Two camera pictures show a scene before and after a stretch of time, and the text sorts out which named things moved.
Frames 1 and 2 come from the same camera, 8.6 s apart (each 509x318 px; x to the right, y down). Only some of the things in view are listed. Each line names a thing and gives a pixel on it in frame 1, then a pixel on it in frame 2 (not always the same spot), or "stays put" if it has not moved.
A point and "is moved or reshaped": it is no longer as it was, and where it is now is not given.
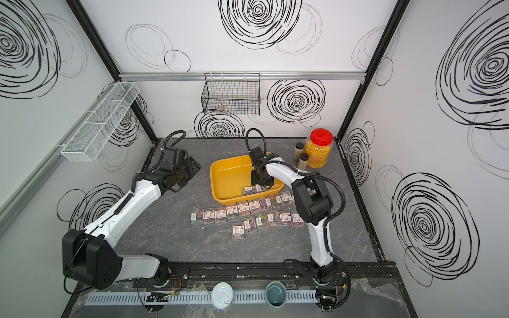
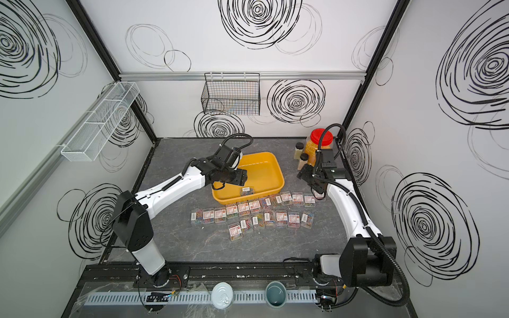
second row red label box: (285, 218) is moved or reshaped
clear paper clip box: (287, 199) stays put
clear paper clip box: (244, 209) stays put
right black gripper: (254, 181) → (304, 173)
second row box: (297, 220) is moved or reshaped
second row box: (238, 230) stays put
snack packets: (254, 207) stays put
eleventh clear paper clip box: (196, 217) stays put
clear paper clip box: (220, 214) stays put
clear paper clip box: (232, 211) stays put
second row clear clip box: (262, 222) is moved or reshaped
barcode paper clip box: (250, 226) is moved or reshaped
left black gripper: (194, 166) → (241, 177)
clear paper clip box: (208, 215) stays put
